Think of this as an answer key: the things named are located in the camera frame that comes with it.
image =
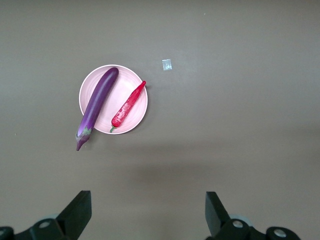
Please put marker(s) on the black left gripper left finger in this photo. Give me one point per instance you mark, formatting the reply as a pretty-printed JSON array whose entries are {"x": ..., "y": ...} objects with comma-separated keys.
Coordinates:
[{"x": 75, "y": 215}]

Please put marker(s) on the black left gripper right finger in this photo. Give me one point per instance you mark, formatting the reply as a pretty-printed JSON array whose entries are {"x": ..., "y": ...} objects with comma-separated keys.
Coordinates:
[{"x": 216, "y": 217}]

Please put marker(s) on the long purple eggplant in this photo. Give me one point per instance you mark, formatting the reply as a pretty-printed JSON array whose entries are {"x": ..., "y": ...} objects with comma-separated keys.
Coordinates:
[{"x": 98, "y": 100}]

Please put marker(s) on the red chili pepper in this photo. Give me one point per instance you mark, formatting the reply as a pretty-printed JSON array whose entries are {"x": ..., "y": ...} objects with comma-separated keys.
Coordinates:
[{"x": 128, "y": 105}]

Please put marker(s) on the pink round plate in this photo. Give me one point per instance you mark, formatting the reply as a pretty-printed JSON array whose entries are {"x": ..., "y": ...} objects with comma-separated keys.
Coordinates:
[{"x": 122, "y": 87}]

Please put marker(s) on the small clear tape piece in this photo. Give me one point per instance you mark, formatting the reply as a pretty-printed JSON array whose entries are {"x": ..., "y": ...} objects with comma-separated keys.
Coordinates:
[{"x": 167, "y": 64}]

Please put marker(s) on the brown table cover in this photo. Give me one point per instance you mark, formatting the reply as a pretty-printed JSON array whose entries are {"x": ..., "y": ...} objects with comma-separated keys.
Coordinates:
[{"x": 225, "y": 37}]

